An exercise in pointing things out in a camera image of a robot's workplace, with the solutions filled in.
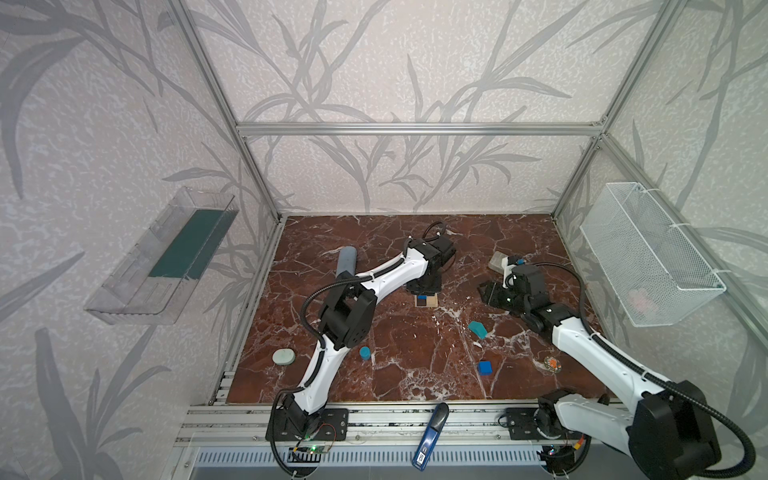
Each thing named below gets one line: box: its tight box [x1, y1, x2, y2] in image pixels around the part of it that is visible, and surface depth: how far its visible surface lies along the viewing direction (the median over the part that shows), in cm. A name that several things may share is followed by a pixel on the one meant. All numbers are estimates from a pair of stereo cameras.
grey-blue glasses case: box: [336, 246, 357, 277], surface depth 107 cm
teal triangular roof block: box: [468, 320, 489, 339], surface depth 91 cm
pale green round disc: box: [272, 348, 296, 366], surface depth 85 cm
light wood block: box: [426, 292, 438, 308], surface depth 96 cm
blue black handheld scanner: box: [412, 402, 449, 472], surface depth 70 cm
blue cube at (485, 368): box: [478, 360, 493, 376], surface depth 84 cm
